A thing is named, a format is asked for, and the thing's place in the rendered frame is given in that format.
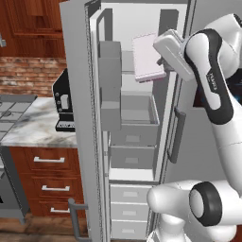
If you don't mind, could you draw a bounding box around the black coffee machine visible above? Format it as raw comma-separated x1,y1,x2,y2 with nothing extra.
52,67,77,133

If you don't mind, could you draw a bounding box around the grey freezer drawer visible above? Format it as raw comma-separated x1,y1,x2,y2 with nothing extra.
108,145,159,171
109,122,161,148

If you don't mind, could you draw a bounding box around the grey freezer door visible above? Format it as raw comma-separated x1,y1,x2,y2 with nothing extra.
59,0,123,242

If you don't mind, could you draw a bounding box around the grey fridge door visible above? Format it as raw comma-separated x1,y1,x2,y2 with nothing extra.
157,0,242,198

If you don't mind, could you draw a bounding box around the silver drawer handle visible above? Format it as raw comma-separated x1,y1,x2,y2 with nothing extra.
33,156,66,164
41,184,71,193
49,206,71,215

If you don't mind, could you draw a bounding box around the grey fridge freezer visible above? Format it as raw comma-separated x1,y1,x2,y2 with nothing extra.
59,0,242,242

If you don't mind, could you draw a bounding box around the grey hob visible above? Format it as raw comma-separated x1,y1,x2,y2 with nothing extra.
0,94,39,142

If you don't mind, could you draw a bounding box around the brown wooden wall cupboard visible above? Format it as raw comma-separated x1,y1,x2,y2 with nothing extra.
0,0,68,60

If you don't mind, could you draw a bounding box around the grey fridge door handle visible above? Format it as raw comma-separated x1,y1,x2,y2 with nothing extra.
166,106,187,164

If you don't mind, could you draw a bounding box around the brown wooden drawer front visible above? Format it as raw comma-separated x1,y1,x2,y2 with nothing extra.
22,147,80,174
29,174,84,199
36,199,87,219

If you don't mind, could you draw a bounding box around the pale pink ice cube tray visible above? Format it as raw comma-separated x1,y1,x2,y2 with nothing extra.
131,32,167,83

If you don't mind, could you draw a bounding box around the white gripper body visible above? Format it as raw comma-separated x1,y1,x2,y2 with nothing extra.
153,28,197,82

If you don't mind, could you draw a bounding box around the grey freezer door handle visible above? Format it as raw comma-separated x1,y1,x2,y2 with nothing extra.
67,198,91,242

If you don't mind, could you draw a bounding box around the grey freezer basket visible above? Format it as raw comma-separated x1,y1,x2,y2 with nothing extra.
120,94,161,126

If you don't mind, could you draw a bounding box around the white freezer drawer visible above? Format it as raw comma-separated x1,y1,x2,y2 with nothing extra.
110,183,153,204
110,202,150,222
111,219,150,240

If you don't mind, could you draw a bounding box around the silver cupboard handle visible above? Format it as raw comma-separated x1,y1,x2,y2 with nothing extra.
0,33,8,48

